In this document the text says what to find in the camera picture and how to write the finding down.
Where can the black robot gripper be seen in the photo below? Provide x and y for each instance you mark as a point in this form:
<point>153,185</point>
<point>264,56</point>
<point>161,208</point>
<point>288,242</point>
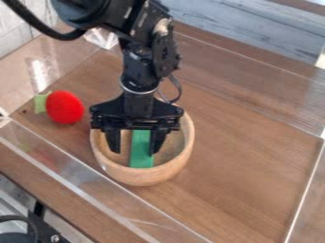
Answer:
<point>136,112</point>

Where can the green rectangular block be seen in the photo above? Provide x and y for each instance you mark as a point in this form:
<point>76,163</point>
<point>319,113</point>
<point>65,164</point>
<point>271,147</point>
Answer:
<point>141,158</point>

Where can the brown wooden bowl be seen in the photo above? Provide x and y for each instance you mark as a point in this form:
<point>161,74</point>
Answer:
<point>169,161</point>

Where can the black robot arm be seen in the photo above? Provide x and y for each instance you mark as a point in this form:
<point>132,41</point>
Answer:
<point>144,26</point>

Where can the red felt strawberry toy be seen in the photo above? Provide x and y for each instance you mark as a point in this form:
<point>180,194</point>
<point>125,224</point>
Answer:
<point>61,105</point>

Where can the clear acrylic tray wall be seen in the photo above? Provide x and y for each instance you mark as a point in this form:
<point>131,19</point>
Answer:
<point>101,208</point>

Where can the clear acrylic corner bracket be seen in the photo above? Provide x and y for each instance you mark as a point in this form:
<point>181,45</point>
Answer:
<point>102,38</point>

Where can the black clamp mount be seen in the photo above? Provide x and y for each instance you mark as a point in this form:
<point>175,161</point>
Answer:
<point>41,229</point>

